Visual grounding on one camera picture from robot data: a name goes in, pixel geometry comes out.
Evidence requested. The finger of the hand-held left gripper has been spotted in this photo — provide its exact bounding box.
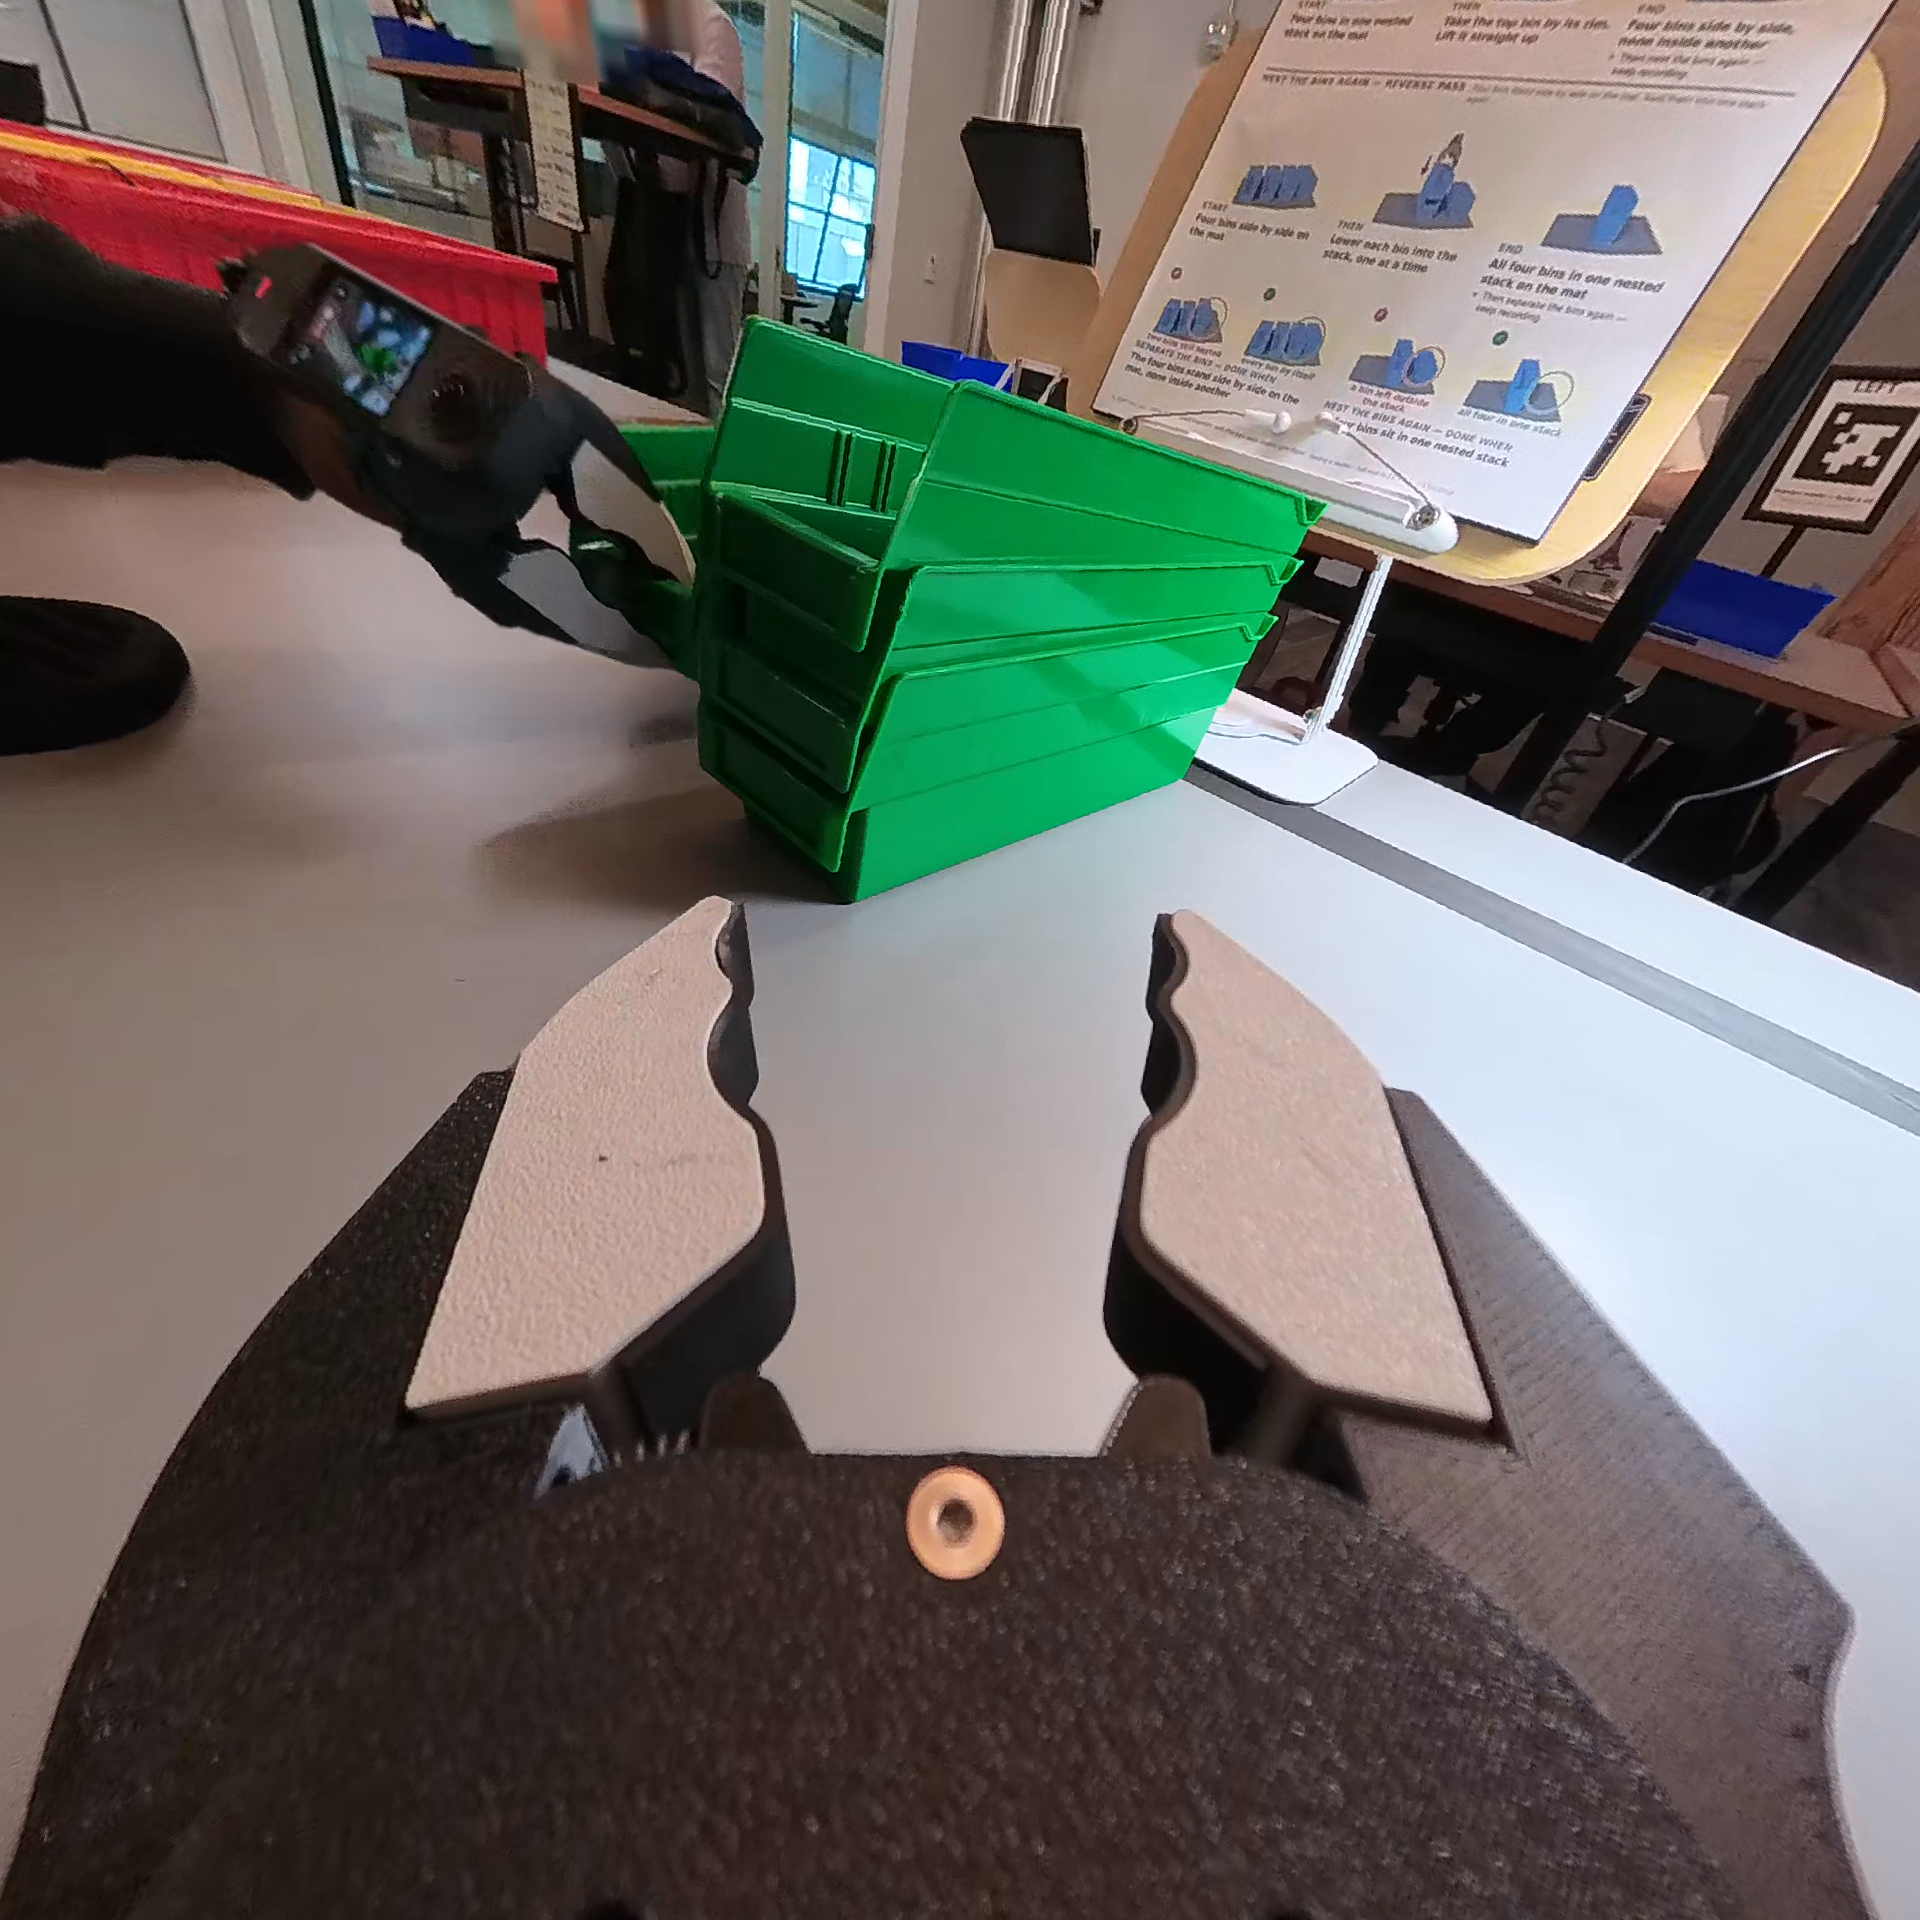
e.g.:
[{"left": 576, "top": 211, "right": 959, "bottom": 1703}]
[
  {"left": 498, "top": 548, "right": 681, "bottom": 672},
  {"left": 575, "top": 439, "right": 699, "bottom": 587}
]

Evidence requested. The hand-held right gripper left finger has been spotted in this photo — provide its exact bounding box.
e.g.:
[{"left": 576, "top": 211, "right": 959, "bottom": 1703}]
[{"left": 402, "top": 896, "right": 799, "bottom": 1452}]

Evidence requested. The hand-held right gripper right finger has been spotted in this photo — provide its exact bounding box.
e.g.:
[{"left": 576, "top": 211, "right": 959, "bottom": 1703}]
[{"left": 1101, "top": 910, "right": 1497, "bottom": 1456}]

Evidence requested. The person's left hand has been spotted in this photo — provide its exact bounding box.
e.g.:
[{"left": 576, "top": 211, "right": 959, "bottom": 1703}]
[{"left": 275, "top": 402, "right": 409, "bottom": 530}]

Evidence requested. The red plastic bin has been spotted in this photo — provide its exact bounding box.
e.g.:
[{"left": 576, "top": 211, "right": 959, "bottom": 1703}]
[{"left": 0, "top": 117, "right": 561, "bottom": 366}]

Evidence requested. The brown wooden table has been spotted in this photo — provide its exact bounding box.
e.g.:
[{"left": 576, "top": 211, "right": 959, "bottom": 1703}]
[
  {"left": 1288, "top": 525, "right": 1920, "bottom": 934},
  {"left": 363, "top": 54, "right": 761, "bottom": 168}
]

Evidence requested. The white board stand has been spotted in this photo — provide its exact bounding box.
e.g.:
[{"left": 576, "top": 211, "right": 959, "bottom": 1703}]
[{"left": 1191, "top": 546, "right": 1402, "bottom": 810}]

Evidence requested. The black chair armrest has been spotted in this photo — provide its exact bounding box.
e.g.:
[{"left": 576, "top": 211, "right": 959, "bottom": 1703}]
[{"left": 0, "top": 594, "right": 192, "bottom": 757}]

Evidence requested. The black monitor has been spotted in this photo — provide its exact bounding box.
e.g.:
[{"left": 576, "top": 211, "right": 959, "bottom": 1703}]
[{"left": 960, "top": 117, "right": 1099, "bottom": 267}]

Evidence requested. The clear page holder bar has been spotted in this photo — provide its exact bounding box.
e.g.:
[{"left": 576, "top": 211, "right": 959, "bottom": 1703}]
[{"left": 1119, "top": 402, "right": 1460, "bottom": 557}]

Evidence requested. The black and white marker poster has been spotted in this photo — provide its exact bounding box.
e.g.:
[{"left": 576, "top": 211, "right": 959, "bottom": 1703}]
[{"left": 1744, "top": 364, "right": 1920, "bottom": 538}]

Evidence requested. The white instruction sheet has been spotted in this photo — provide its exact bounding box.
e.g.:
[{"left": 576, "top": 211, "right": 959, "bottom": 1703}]
[{"left": 1091, "top": 0, "right": 1901, "bottom": 546}]

